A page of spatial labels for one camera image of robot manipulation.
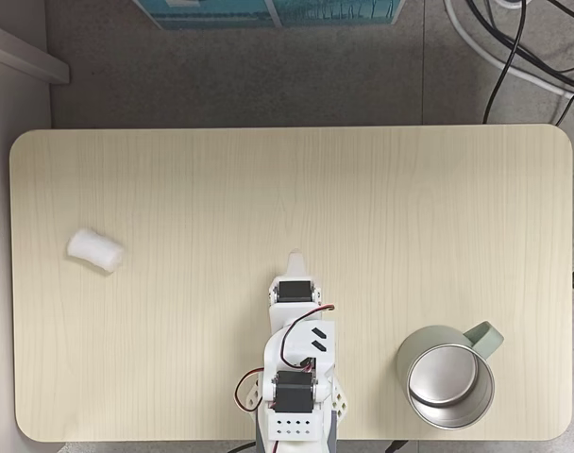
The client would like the teal printed box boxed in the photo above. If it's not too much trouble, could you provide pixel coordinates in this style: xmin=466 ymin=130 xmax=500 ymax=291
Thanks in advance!
xmin=267 ymin=0 xmax=407 ymax=28
xmin=134 ymin=0 xmax=281 ymax=30

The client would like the white shelf board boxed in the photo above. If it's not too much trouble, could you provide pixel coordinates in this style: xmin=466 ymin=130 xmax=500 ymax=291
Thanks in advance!
xmin=0 ymin=18 xmax=72 ymax=86

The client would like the red black servo wire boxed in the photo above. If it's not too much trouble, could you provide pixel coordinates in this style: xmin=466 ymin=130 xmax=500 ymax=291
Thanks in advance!
xmin=233 ymin=369 xmax=266 ymax=413

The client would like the green steel-lined mug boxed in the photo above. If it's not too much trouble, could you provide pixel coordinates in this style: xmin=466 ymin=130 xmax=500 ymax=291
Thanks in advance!
xmin=395 ymin=320 xmax=505 ymax=430

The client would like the thick white floor cable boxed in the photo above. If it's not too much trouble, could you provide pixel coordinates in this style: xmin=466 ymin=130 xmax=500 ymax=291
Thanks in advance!
xmin=442 ymin=0 xmax=574 ymax=103

